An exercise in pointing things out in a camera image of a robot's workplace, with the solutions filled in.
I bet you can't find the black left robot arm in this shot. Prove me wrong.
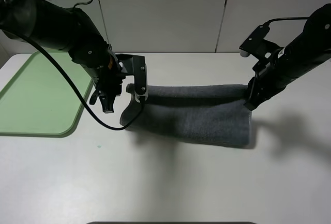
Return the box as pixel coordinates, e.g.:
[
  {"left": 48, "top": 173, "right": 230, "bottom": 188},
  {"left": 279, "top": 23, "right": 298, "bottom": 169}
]
[{"left": 1, "top": 0, "right": 123, "bottom": 113}]

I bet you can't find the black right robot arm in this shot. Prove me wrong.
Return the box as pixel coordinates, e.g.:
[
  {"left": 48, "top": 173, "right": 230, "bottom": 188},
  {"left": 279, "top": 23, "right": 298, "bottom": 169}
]
[{"left": 75, "top": 4, "right": 330, "bottom": 113}]

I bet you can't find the black right camera cable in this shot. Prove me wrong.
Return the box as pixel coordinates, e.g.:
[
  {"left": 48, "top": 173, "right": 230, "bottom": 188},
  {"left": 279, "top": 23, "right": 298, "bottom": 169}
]
[{"left": 264, "top": 16, "right": 310, "bottom": 29}]

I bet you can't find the black left camera cable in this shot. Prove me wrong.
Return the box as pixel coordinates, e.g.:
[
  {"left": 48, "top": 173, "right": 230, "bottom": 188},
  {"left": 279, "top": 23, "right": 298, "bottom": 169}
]
[{"left": 15, "top": 0, "right": 146, "bottom": 131}]

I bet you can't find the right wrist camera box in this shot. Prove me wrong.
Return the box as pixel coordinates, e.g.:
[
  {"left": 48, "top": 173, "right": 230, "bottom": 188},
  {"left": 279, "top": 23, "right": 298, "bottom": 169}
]
[{"left": 239, "top": 24, "right": 280, "bottom": 60}]

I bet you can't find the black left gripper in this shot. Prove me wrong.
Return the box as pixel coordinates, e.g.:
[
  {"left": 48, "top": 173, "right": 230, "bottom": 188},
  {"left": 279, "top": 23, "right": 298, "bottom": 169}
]
[{"left": 82, "top": 43, "right": 123, "bottom": 113}]

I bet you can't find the black camera cable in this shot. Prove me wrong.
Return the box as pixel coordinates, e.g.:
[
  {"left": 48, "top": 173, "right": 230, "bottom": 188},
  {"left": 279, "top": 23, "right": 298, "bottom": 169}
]
[
  {"left": 15, "top": 0, "right": 146, "bottom": 131},
  {"left": 264, "top": 16, "right": 310, "bottom": 29}
]

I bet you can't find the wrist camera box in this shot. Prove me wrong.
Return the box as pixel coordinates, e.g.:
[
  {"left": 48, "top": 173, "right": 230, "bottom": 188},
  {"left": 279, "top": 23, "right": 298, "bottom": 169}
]
[
  {"left": 239, "top": 24, "right": 280, "bottom": 60},
  {"left": 116, "top": 54, "right": 148, "bottom": 103}
]

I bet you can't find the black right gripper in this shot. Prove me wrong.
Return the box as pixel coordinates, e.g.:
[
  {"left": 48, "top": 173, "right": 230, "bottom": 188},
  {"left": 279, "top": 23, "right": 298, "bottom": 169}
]
[{"left": 244, "top": 58, "right": 287, "bottom": 111}]

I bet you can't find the grey towel with orange stripe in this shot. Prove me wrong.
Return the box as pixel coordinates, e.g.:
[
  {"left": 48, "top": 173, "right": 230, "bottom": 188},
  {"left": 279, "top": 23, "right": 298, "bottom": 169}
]
[{"left": 127, "top": 84, "right": 251, "bottom": 148}]

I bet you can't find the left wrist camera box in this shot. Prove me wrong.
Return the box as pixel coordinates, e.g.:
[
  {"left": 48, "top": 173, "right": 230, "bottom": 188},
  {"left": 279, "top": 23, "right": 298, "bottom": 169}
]
[{"left": 116, "top": 54, "right": 148, "bottom": 103}]

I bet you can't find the green plastic tray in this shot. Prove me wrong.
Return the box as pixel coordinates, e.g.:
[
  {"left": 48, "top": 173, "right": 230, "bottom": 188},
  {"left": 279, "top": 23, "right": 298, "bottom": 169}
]
[{"left": 1, "top": 52, "right": 83, "bottom": 137}]

